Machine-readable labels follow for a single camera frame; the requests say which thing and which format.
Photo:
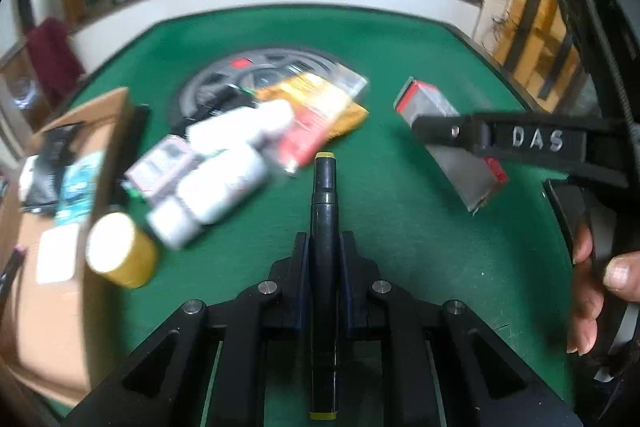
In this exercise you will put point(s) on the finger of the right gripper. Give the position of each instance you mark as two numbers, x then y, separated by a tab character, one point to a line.
467	132

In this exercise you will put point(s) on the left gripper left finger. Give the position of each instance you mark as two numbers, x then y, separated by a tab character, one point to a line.
289	315

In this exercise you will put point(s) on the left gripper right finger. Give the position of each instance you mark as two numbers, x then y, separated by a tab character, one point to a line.
357	273

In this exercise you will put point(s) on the black marker yellow cap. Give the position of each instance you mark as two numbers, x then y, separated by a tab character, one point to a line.
323	247

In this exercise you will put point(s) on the red grey small box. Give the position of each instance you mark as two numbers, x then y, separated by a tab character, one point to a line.
475	179

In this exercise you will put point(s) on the white medicine bottle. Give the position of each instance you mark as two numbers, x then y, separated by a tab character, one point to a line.
207	194

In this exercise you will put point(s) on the orange snack packet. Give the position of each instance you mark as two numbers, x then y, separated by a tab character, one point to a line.
312	95

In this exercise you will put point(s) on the yellow round tin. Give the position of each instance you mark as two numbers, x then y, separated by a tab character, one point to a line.
121	252

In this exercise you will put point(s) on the white tube bottle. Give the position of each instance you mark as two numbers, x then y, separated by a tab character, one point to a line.
159	169

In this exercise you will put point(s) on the white power adapter plug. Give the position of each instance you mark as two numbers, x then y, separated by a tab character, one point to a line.
57	253

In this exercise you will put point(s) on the person right hand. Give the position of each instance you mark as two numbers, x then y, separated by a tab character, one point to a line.
600	291

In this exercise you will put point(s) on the black slim bar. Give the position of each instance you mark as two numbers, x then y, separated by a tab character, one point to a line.
128	153

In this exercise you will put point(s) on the round grey table console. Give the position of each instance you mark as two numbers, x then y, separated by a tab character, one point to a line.
250	70

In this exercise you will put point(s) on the teal cartoon packet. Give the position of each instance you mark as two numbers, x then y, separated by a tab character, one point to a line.
78	190

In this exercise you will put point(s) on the cardboard tray box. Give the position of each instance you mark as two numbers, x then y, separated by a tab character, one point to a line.
55	330

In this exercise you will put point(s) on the black foil packet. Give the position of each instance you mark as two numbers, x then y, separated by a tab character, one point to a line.
54	156

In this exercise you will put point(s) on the maroon cloth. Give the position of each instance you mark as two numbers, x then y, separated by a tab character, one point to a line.
56	65

